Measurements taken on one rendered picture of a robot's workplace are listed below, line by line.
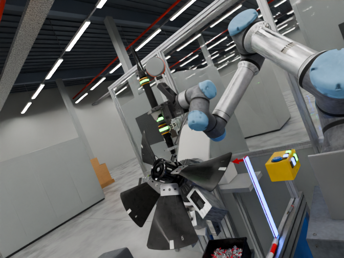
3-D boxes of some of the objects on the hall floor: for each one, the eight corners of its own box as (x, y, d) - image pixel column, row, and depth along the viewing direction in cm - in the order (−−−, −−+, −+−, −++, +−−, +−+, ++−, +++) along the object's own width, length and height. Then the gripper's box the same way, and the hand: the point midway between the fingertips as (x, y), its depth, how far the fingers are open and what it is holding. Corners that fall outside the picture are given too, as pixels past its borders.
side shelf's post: (272, 285, 159) (231, 183, 156) (278, 287, 156) (236, 183, 153) (271, 290, 156) (229, 186, 153) (276, 292, 153) (234, 186, 150)
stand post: (257, 309, 146) (195, 155, 142) (270, 314, 140) (205, 152, 136) (255, 315, 143) (191, 157, 139) (268, 320, 137) (201, 155, 133)
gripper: (179, 115, 87) (147, 128, 102) (194, 109, 96) (163, 122, 110) (171, 95, 87) (141, 111, 102) (187, 91, 95) (157, 106, 110)
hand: (152, 110), depth 105 cm, fingers closed on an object, 4 cm apart
